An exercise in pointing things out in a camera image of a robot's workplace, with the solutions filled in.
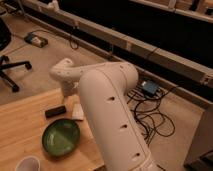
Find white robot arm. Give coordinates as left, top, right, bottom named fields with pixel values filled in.
left=50, top=58, right=158, bottom=171

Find white sponge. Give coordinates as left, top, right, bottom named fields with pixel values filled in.
left=72, top=103, right=84, bottom=121

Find green bowl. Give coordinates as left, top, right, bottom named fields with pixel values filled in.
left=42, top=118, right=80, bottom=157

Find power strip on floor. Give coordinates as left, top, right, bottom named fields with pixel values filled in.
left=24, top=33, right=48, bottom=48

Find blue power adapter box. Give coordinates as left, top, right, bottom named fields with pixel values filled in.
left=142, top=80, right=159, bottom=97

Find black office chair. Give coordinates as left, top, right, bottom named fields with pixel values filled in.
left=0, top=18, right=32, bottom=92

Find dark cabinet at right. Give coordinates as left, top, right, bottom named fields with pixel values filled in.
left=184, top=105, right=213, bottom=171

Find black floor cables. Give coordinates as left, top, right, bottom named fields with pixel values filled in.
left=126, top=79, right=181, bottom=149

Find long metal rail frame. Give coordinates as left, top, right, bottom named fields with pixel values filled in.
left=22, top=0, right=213, bottom=88

